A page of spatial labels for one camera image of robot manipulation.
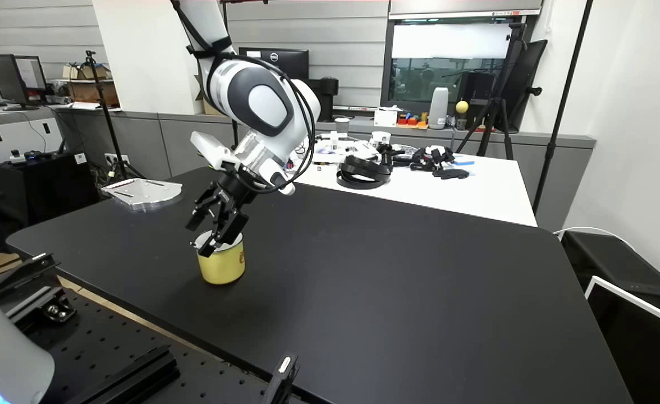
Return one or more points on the yellow cup with white rim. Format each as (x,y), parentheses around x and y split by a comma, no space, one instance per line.
(225,266)

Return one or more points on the yellow ball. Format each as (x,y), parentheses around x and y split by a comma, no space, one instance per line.
(460,105)

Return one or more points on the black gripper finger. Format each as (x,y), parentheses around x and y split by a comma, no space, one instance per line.
(210,240)
(202,212)

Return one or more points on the black computer monitor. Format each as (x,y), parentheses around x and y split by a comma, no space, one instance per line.
(293,60)

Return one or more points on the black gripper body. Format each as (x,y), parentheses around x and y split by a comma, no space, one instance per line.
(227,196)

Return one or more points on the black box right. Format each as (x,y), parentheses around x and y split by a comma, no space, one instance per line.
(607,256)

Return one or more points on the black tripod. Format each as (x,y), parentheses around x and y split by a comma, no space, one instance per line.
(510,90)
(122,167)

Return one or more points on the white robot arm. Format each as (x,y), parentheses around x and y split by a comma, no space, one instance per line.
(276,111)

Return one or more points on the black tripod right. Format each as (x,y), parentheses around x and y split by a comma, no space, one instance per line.
(510,90)

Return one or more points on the black VR headset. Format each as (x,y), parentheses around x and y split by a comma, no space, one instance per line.
(361,174)

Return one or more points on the left desk monitor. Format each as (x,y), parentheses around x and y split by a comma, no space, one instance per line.
(21,78)

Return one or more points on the white cylinder speaker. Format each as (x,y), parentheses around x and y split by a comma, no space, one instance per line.
(438,108)

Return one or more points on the black tripod left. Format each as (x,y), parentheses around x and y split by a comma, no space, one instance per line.
(122,167)

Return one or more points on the black metal bracket left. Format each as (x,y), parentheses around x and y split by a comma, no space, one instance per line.
(35,294)

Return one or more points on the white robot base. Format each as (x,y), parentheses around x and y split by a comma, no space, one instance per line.
(26,368)

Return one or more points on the black light stand pole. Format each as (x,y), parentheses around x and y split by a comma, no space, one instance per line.
(550,147)

